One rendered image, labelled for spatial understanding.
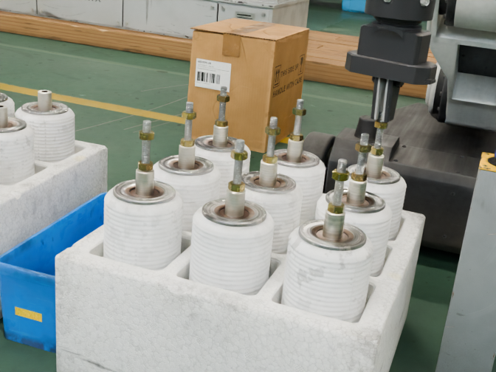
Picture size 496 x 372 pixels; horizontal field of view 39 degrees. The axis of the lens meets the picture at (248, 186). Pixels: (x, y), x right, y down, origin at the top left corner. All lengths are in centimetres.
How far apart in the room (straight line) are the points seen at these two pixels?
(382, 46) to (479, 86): 51
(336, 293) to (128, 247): 25
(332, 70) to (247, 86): 101
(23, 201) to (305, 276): 47
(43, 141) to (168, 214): 40
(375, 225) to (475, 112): 64
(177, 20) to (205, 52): 123
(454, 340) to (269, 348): 31
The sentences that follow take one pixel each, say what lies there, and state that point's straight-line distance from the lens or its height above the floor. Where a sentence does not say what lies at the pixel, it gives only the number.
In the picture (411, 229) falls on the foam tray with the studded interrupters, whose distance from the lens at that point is 103.
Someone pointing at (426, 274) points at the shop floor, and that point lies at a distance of 132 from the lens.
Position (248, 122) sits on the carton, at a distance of 186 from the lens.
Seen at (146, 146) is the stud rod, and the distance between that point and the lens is 84.
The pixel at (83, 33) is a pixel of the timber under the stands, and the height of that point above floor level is 5.
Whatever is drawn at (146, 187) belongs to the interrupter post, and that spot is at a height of 26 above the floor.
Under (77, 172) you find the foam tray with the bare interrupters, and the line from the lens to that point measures 118.
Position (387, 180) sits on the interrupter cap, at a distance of 98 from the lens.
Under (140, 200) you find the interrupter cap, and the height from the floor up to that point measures 25.
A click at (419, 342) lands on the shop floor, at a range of 111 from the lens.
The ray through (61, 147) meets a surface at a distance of 119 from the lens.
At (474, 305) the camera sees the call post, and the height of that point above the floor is 13.
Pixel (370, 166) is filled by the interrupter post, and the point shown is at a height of 27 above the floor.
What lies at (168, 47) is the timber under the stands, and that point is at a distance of 304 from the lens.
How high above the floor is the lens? 57
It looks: 21 degrees down
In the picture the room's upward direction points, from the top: 5 degrees clockwise
